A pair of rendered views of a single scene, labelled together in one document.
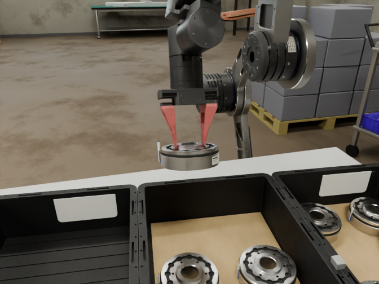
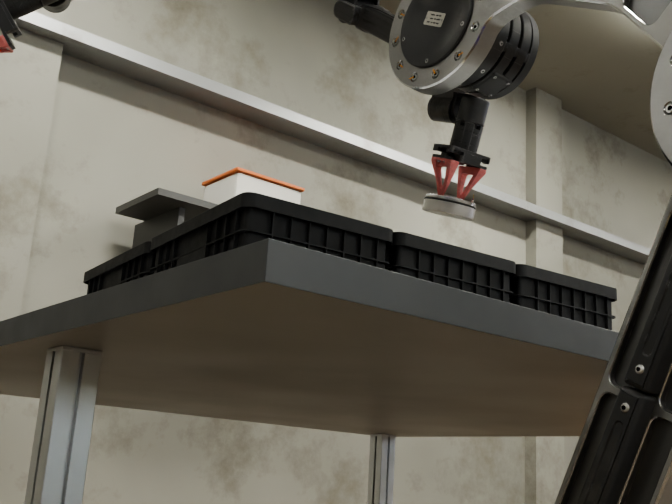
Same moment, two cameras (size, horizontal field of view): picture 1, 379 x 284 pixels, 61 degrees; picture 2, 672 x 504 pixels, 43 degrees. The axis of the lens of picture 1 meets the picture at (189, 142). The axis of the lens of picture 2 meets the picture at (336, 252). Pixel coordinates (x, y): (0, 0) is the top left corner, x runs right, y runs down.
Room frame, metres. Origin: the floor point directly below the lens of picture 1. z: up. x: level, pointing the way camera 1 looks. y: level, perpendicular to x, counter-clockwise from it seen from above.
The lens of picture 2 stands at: (1.89, -0.87, 0.50)
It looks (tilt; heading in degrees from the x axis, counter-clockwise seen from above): 15 degrees up; 156
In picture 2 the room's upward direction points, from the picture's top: 4 degrees clockwise
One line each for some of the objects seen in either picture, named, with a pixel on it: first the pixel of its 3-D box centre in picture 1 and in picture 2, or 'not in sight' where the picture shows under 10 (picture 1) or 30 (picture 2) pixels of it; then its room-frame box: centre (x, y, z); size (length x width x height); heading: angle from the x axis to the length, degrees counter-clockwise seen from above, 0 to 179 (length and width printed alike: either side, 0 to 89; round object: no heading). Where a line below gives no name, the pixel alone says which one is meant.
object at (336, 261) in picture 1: (338, 262); not in sight; (0.36, -0.23, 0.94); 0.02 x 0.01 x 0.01; 9
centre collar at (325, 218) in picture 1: (316, 215); not in sight; (0.56, -0.28, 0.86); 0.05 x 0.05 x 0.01
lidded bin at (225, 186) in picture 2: not in sight; (251, 206); (-1.94, 0.39, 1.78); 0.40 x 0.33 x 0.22; 104
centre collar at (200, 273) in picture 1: (189, 273); not in sight; (0.40, 0.00, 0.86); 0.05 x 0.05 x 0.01
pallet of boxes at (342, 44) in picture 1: (316, 65); not in sight; (3.37, -1.34, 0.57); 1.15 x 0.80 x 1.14; 104
